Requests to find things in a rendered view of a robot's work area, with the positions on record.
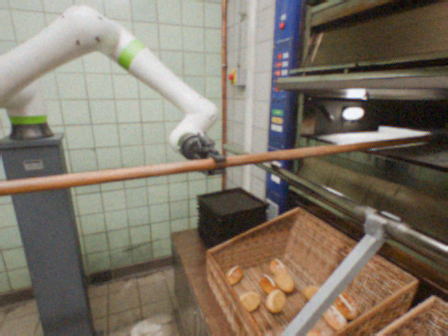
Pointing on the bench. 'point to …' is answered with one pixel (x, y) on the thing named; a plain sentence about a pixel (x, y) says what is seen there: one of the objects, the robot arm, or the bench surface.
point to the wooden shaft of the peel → (190, 166)
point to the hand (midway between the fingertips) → (216, 163)
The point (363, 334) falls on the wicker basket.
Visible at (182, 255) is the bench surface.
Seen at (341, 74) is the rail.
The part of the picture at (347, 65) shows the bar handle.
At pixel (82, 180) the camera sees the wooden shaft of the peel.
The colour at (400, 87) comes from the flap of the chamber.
